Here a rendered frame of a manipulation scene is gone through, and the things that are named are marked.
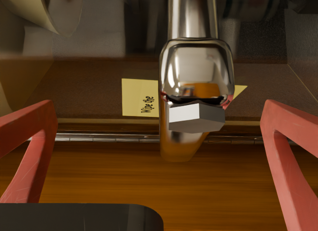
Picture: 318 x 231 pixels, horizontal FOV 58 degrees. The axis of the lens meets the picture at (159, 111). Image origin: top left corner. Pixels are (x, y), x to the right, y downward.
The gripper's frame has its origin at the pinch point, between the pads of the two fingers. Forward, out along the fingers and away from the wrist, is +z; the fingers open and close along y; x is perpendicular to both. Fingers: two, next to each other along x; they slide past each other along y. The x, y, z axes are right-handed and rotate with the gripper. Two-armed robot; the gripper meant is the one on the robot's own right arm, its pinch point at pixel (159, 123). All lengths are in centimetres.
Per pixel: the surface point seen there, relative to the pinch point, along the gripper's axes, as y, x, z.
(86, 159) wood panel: 9.5, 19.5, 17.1
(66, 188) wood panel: 10.8, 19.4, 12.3
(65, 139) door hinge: 10.6, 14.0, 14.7
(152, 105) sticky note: 0.5, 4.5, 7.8
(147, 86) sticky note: 0.7, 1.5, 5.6
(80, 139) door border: 8.9, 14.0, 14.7
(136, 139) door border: 2.5, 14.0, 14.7
